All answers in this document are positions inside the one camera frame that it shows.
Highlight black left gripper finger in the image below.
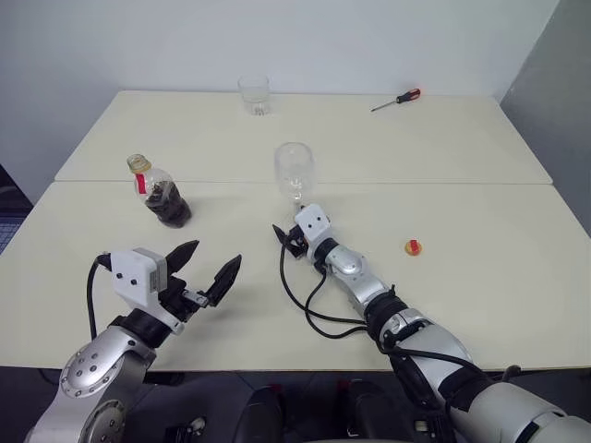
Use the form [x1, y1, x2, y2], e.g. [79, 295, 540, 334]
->
[204, 253, 244, 308]
[165, 239, 201, 279]

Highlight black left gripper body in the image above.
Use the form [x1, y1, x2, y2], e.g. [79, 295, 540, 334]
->
[156, 275, 211, 325]

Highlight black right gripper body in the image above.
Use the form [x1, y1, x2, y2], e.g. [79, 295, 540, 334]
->
[282, 226, 310, 261]

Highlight clear bottle with dark drink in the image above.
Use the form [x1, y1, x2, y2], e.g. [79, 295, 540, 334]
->
[127, 153, 193, 229]

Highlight clear wine glass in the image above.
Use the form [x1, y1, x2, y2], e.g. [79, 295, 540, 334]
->
[274, 141, 317, 216]

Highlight dark rounded shape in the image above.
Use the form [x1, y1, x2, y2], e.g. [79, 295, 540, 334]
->
[233, 386, 283, 443]
[345, 378, 407, 443]

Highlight clear glass tumbler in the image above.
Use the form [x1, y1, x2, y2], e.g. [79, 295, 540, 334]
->
[237, 75, 271, 116]

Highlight red and black screwdriver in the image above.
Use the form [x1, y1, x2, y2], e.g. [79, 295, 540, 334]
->
[370, 88, 422, 113]

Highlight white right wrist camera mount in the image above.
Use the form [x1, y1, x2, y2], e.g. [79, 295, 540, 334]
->
[294, 202, 332, 243]

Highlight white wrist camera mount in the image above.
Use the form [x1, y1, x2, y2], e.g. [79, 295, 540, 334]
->
[109, 247, 186, 336]
[294, 202, 332, 243]

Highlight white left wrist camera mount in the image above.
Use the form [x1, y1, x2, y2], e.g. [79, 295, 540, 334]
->
[109, 247, 186, 336]

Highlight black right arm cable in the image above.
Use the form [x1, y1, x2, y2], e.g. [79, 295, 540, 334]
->
[279, 243, 481, 384]

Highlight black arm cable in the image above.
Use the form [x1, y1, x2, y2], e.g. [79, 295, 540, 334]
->
[86, 252, 115, 341]
[279, 243, 481, 384]

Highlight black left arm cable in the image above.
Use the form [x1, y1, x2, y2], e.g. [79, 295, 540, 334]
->
[86, 252, 115, 341]

